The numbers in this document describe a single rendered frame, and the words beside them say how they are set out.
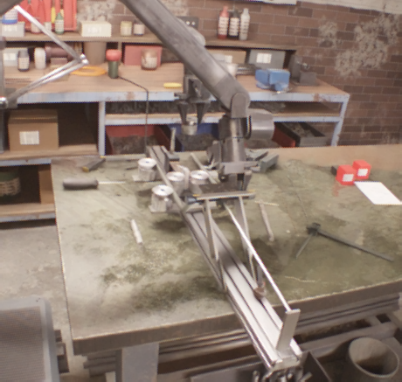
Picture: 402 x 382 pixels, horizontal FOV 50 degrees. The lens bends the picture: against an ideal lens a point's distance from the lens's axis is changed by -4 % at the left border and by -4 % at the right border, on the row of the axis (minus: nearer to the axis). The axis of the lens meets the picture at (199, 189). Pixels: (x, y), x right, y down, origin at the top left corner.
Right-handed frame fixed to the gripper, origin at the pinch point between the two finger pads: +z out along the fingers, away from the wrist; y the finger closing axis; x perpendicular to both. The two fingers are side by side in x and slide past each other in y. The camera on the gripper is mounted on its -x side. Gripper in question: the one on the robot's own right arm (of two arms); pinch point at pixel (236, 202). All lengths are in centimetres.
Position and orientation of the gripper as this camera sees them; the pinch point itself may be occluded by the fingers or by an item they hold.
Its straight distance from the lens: 103.6
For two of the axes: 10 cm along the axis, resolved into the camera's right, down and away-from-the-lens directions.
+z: 0.8, 10.0, -0.1
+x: 3.3, -0.4, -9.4
